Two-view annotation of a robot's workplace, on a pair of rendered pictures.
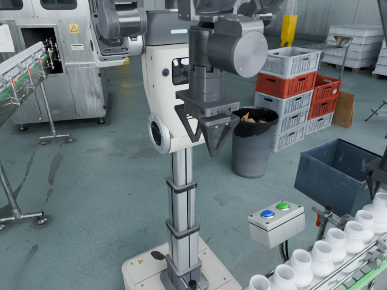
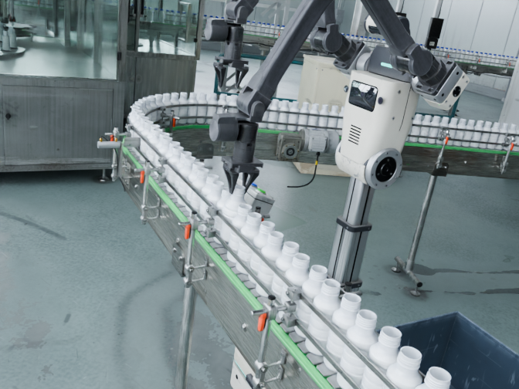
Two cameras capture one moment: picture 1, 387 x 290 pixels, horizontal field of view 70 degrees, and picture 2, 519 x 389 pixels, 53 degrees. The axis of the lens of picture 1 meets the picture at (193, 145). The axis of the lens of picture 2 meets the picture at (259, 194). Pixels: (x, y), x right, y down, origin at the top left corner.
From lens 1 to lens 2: 193 cm
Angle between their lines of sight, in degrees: 81
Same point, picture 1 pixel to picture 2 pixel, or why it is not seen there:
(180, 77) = (353, 97)
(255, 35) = (209, 24)
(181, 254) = not seen: hidden behind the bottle
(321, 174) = (418, 337)
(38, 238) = (390, 294)
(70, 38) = not seen: outside the picture
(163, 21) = (378, 53)
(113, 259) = not seen: hidden behind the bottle
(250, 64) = (208, 35)
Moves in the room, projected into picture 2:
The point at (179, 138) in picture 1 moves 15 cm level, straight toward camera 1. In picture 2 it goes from (342, 157) to (302, 151)
